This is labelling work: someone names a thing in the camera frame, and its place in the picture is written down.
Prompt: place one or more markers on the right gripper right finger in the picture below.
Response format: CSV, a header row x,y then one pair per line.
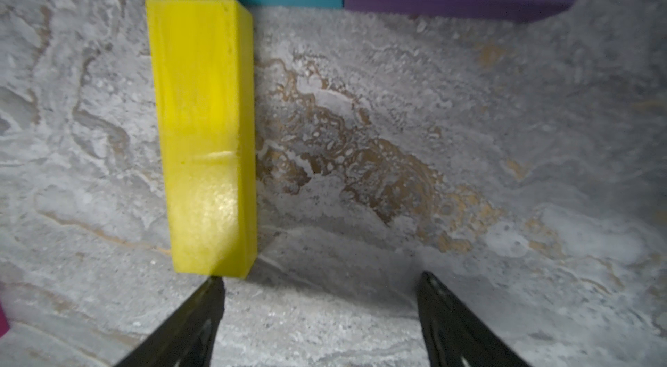
x,y
453,334

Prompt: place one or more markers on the long yellow block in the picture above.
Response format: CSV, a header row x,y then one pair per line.
x,y
202,55

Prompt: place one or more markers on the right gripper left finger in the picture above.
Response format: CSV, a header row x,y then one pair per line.
x,y
187,337

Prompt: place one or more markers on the magenta block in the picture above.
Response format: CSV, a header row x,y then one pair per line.
x,y
4,323

